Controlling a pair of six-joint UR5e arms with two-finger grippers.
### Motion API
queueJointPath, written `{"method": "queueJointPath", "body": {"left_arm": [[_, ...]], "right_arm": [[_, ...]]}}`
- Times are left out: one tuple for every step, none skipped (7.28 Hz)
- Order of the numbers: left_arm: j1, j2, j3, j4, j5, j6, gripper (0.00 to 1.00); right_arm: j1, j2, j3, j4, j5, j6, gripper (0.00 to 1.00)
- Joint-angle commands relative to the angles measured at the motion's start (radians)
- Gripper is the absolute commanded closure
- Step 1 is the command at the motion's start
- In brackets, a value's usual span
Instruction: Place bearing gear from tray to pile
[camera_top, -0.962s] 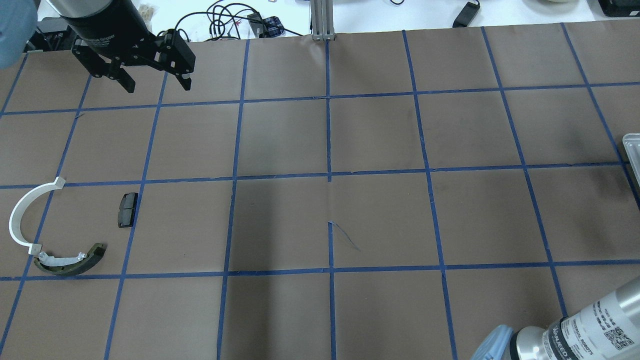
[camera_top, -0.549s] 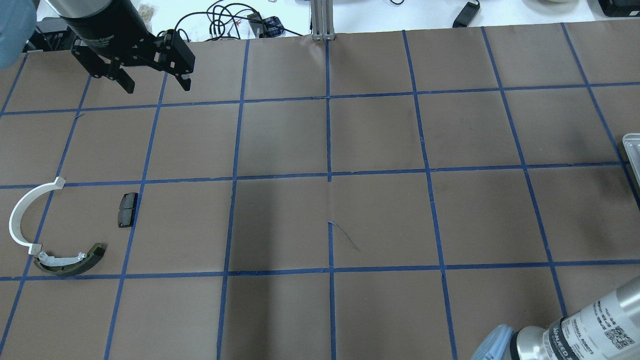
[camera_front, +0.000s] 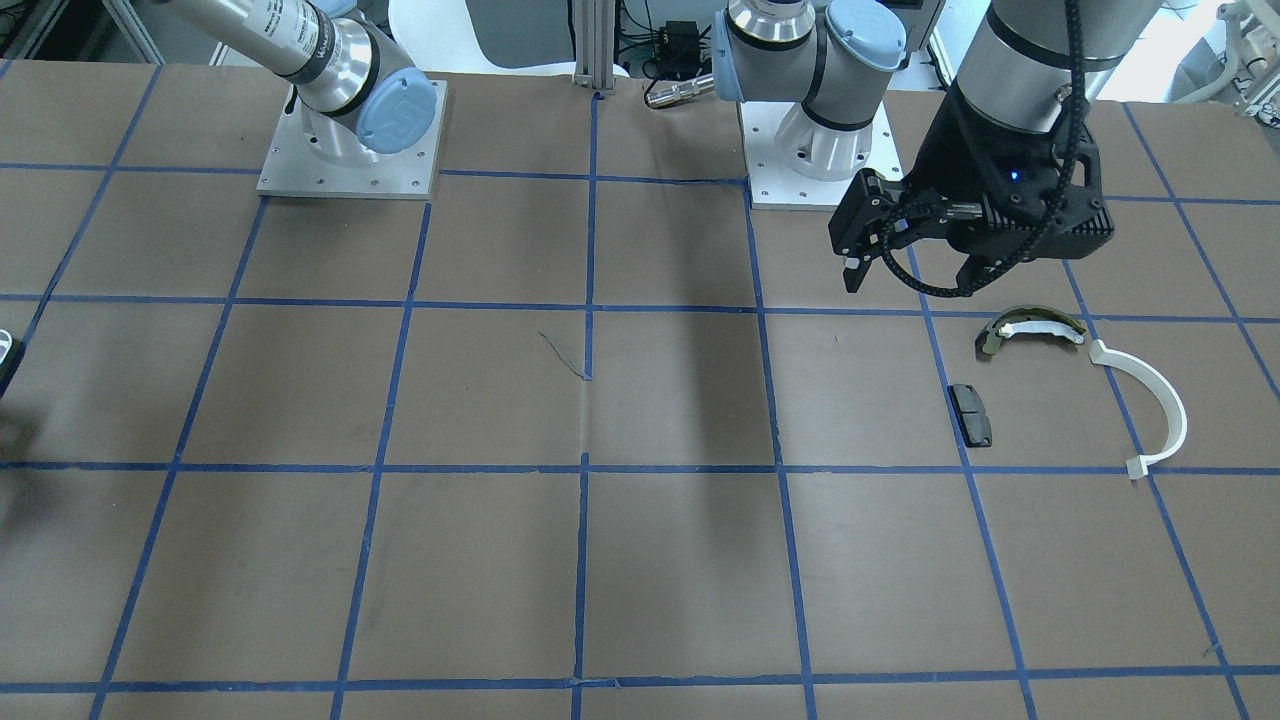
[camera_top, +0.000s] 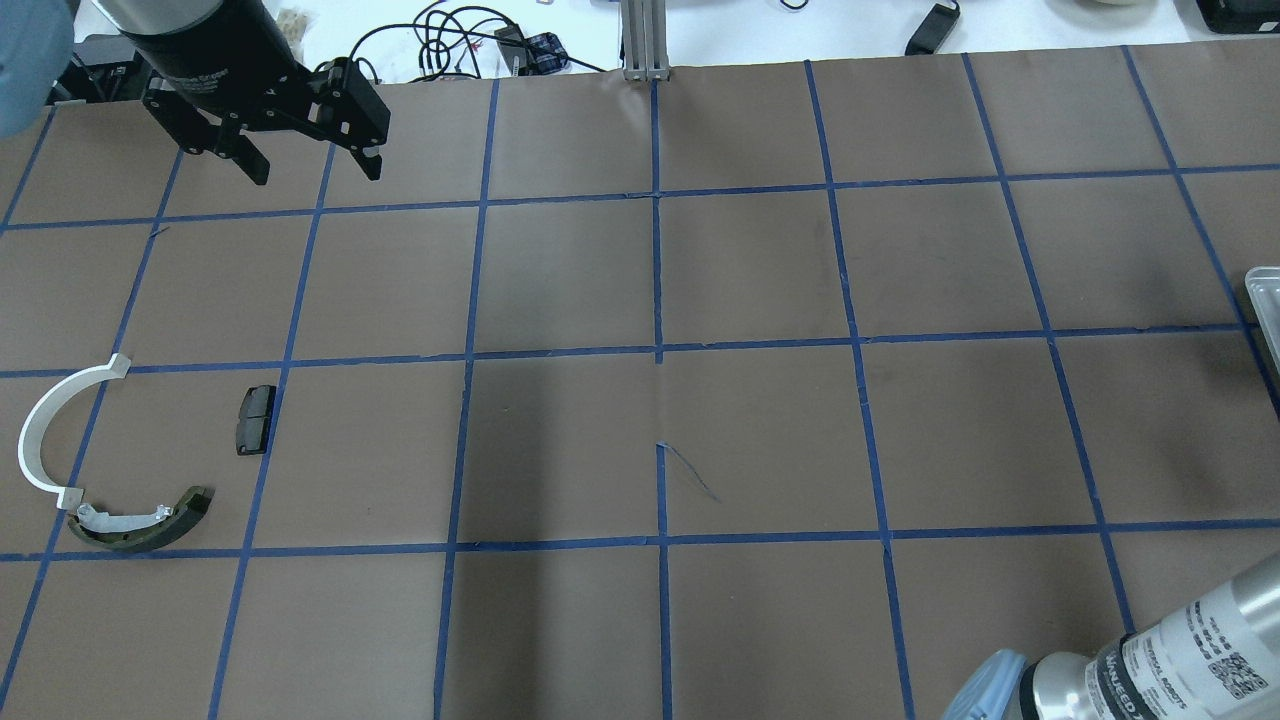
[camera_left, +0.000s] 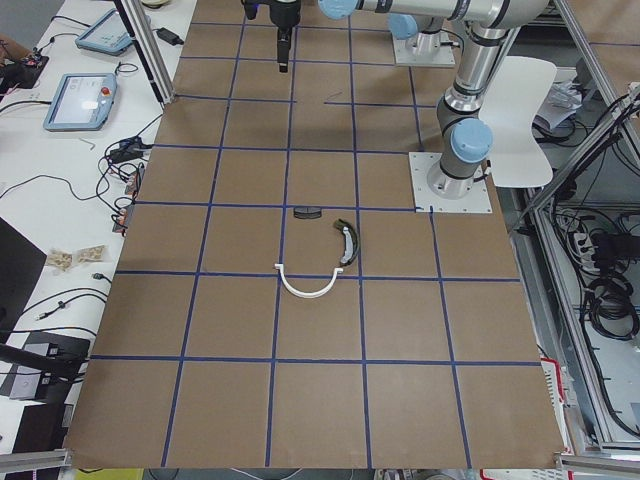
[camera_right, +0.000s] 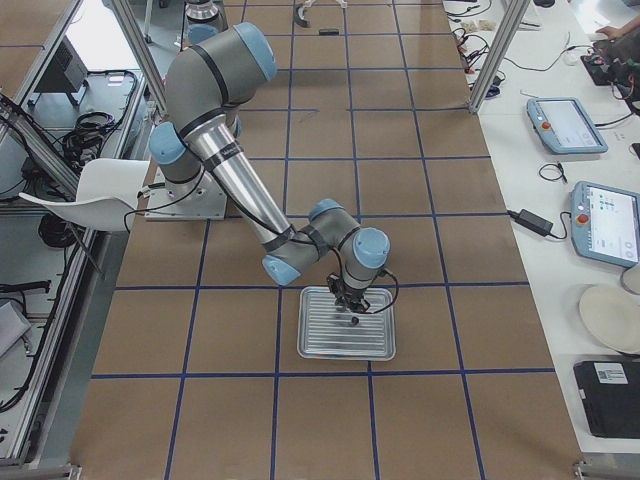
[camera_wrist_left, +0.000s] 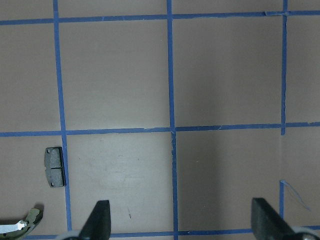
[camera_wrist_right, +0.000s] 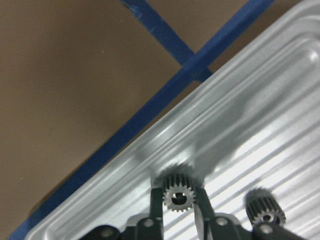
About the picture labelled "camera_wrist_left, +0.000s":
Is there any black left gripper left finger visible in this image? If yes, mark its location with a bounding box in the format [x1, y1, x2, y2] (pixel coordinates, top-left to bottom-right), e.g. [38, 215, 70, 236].
[79, 200, 111, 240]

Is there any curved brake shoe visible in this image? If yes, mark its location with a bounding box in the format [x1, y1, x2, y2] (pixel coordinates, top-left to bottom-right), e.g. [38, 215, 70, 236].
[0, 203, 45, 240]

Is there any brown grid paper mat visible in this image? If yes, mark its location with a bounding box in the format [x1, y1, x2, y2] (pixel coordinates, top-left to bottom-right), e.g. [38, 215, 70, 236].
[0, 0, 320, 240]

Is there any dark grey brake pad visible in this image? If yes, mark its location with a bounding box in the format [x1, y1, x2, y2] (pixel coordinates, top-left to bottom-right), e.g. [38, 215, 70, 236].
[44, 146, 67, 188]

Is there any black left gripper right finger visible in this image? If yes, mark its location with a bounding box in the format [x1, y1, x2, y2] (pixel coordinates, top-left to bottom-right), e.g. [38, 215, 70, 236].
[251, 197, 295, 240]

